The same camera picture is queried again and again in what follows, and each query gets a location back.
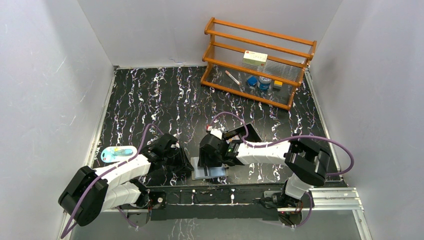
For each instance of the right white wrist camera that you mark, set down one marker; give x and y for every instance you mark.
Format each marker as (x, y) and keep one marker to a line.
(215, 132)

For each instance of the blue white round can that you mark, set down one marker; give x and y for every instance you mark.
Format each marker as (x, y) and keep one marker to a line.
(264, 83)

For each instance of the black plastic card box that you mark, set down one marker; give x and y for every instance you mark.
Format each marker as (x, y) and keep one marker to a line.
(252, 136)

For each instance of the orange wooden shelf rack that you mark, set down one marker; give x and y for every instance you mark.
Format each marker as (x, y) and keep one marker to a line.
(288, 59)

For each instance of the white blue blister pack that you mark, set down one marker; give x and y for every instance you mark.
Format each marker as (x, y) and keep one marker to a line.
(113, 154)

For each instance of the blue small cube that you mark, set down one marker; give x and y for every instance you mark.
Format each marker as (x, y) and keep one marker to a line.
(252, 81)

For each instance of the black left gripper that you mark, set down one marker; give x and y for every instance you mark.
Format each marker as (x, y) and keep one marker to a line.
(177, 158)

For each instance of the yellow black small block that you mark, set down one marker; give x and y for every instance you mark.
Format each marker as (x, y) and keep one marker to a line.
(277, 85)

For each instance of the red white pen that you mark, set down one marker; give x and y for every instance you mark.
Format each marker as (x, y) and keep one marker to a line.
(233, 78)

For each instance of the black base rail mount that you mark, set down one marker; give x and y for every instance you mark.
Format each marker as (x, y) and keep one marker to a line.
(264, 201)

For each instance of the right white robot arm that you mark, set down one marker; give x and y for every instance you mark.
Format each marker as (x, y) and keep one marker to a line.
(307, 160)

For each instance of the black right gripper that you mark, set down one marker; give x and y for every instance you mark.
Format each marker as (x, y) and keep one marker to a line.
(203, 160)

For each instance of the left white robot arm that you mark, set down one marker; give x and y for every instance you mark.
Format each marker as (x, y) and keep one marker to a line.
(92, 191)

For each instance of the white green carton box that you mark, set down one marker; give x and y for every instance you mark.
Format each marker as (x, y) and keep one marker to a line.
(254, 58)

